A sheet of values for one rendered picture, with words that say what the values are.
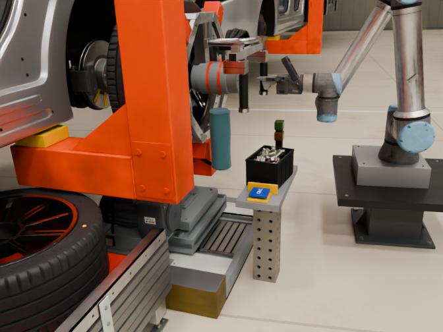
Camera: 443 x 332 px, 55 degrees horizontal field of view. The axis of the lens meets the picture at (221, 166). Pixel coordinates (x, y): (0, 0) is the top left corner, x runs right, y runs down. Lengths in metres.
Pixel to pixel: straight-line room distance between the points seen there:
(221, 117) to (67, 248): 0.81
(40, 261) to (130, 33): 0.71
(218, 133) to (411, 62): 0.84
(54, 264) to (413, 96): 1.53
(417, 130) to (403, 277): 0.65
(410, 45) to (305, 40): 3.58
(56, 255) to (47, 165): 0.48
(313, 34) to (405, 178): 3.47
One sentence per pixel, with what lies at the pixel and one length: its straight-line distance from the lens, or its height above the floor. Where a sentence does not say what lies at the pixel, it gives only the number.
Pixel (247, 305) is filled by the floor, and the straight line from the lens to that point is 1.84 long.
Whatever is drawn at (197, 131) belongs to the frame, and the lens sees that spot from 1.81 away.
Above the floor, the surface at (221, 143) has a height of 0.61.
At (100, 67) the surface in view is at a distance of 2.09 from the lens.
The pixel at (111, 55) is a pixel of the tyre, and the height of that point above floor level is 0.98.
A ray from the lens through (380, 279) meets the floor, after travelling 2.06.
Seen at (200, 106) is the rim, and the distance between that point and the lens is 2.13.
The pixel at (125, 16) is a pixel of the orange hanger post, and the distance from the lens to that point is 1.37.
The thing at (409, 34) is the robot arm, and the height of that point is 1.01.
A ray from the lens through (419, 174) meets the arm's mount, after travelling 2.22.
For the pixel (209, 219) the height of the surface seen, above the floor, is 0.15.
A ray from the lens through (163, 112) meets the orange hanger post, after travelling 1.36.
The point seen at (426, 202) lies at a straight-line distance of 2.11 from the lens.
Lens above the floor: 1.17
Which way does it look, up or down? 21 degrees down
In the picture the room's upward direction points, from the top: 2 degrees counter-clockwise
